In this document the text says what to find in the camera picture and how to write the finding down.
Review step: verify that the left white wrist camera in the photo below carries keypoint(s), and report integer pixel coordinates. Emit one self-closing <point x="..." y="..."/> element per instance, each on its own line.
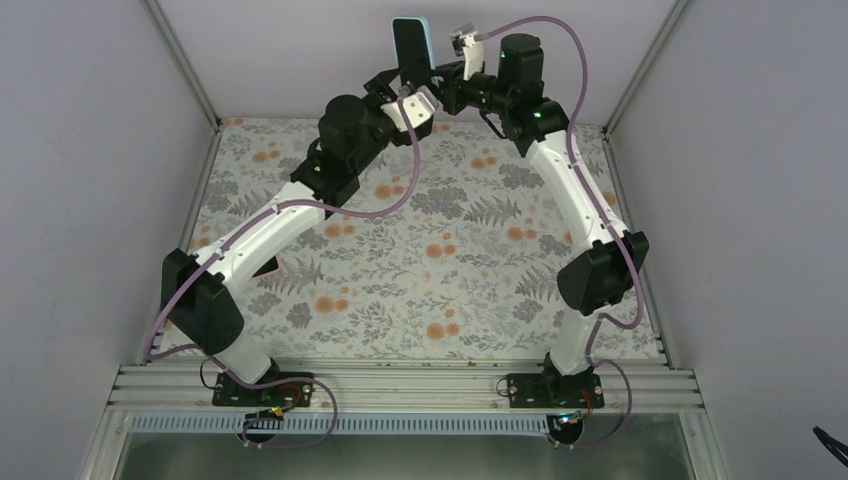
<point x="418" y="108"/>

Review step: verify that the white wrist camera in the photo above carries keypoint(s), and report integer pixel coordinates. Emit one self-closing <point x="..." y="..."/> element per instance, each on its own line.
<point x="471" y="50"/>
<point x="418" y="108"/>

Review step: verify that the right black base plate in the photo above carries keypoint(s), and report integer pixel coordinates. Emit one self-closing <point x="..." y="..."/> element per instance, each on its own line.
<point x="554" y="391"/>

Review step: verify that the phone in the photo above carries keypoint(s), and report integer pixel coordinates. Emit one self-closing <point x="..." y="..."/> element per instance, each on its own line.
<point x="269" y="267"/>
<point x="413" y="50"/>

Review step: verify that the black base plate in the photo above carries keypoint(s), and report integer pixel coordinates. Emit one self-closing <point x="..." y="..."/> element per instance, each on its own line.
<point x="554" y="391"/>
<point x="295" y="392"/>

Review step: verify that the left aluminium corner post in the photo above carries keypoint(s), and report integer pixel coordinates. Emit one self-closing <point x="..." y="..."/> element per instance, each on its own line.
<point x="184" y="65"/>

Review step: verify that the floral patterned table mat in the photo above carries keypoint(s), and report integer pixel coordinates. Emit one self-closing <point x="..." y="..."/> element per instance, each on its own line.
<point x="464" y="268"/>

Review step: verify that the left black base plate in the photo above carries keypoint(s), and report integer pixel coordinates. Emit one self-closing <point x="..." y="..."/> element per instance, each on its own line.
<point x="295" y="392"/>

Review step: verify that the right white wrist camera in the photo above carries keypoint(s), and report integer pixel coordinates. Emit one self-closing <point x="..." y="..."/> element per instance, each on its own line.
<point x="471" y="50"/>

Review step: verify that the right aluminium corner post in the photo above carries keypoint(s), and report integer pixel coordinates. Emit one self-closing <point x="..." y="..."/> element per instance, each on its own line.
<point x="677" y="10"/>

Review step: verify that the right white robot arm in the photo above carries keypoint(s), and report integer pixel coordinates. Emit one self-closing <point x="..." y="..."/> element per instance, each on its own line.
<point x="601" y="284"/>

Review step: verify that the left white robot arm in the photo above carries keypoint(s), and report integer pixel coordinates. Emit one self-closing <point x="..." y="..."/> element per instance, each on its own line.
<point x="197" y="287"/>

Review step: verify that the black object at edge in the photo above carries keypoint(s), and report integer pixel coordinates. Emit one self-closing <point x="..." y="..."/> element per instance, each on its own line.
<point x="834" y="446"/>

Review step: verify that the aluminium corner post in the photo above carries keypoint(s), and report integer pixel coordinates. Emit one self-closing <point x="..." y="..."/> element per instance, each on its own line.
<point x="184" y="65"/>
<point x="677" y="10"/>

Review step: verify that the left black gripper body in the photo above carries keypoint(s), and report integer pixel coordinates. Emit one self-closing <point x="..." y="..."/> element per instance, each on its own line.
<point x="381" y="91"/>

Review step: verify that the aluminium rail frame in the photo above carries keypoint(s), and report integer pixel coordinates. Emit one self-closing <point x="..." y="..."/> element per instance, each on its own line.
<point x="392" y="397"/>

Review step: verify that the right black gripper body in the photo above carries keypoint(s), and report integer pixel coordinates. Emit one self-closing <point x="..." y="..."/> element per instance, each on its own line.
<point x="457" y="102"/>

